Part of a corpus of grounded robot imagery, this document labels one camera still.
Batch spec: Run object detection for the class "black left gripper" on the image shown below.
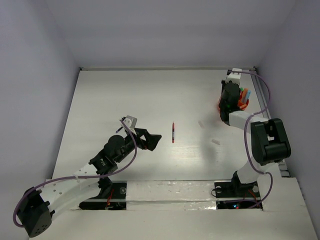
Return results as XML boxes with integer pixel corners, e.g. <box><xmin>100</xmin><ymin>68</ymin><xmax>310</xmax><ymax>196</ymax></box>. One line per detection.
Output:
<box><xmin>114</xmin><ymin>127</ymin><xmax>160</xmax><ymax>163</ymax></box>

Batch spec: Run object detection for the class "red gel pen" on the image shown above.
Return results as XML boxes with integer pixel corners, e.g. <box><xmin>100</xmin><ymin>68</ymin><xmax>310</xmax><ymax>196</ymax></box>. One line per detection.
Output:
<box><xmin>171</xmin><ymin>122</ymin><xmax>175</xmax><ymax>143</ymax></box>

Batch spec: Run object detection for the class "blue tip clear highlighter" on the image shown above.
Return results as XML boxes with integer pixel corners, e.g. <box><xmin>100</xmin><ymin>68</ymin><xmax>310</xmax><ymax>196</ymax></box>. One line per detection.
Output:
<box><xmin>241</xmin><ymin>88</ymin><xmax>251</xmax><ymax>104</ymax></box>

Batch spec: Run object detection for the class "clear plastic cap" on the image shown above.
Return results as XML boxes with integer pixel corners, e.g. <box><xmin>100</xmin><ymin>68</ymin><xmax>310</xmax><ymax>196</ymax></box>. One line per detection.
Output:
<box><xmin>198</xmin><ymin>121</ymin><xmax>204</xmax><ymax>129</ymax></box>

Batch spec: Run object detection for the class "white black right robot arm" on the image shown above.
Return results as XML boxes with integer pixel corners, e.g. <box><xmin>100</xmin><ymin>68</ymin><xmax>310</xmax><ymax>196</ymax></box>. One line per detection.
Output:
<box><xmin>218</xmin><ymin>80</ymin><xmax>292</xmax><ymax>196</ymax></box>

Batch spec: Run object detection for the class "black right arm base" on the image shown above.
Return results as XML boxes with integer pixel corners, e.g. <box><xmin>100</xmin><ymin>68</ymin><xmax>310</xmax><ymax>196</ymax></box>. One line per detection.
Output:
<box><xmin>210</xmin><ymin>172</ymin><xmax>262</xmax><ymax>210</ymax></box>

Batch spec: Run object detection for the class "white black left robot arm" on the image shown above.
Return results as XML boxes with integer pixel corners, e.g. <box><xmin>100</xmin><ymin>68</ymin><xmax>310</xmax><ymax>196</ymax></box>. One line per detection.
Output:
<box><xmin>12</xmin><ymin>128</ymin><xmax>162</xmax><ymax>238</ymax></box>

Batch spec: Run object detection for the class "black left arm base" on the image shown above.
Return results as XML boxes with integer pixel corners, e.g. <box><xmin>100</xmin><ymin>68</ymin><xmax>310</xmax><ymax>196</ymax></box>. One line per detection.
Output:
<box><xmin>78</xmin><ymin>181</ymin><xmax>127</xmax><ymax>211</ymax></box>

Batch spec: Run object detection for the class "orange round organizer container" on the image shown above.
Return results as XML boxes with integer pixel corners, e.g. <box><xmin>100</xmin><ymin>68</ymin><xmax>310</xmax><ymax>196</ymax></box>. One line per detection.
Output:
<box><xmin>237</xmin><ymin>91</ymin><xmax>250</xmax><ymax>110</ymax></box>

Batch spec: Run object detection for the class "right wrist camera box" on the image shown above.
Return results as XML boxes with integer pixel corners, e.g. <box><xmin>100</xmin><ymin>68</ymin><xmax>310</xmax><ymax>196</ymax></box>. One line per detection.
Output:
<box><xmin>225</xmin><ymin>68</ymin><xmax>242</xmax><ymax>86</ymax></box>

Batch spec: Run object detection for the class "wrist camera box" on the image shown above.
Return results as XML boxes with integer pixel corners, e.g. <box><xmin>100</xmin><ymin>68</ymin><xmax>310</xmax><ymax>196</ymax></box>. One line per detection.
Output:
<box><xmin>225</xmin><ymin>68</ymin><xmax>242</xmax><ymax>86</ymax></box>
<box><xmin>119</xmin><ymin>115</ymin><xmax>138</xmax><ymax>132</ymax></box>

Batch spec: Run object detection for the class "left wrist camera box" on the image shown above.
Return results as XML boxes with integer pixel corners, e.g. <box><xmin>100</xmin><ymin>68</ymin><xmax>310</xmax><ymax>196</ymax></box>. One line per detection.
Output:
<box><xmin>119</xmin><ymin>115</ymin><xmax>138</xmax><ymax>132</ymax></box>

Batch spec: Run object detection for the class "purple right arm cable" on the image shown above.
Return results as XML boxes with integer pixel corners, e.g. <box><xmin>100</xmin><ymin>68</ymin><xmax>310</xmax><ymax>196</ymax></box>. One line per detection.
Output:
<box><xmin>229</xmin><ymin>69</ymin><xmax>274</xmax><ymax>209</ymax></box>

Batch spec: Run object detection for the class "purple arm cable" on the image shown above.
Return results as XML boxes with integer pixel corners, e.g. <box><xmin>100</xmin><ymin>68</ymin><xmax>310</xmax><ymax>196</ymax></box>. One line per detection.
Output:
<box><xmin>229</xmin><ymin>69</ymin><xmax>274</xmax><ymax>209</ymax></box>
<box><xmin>12</xmin><ymin>118</ymin><xmax>138</xmax><ymax>228</ymax></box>

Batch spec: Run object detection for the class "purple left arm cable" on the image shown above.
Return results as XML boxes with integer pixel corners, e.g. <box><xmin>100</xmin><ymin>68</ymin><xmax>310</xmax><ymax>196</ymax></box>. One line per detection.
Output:
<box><xmin>12</xmin><ymin>118</ymin><xmax>138</xmax><ymax>228</ymax></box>

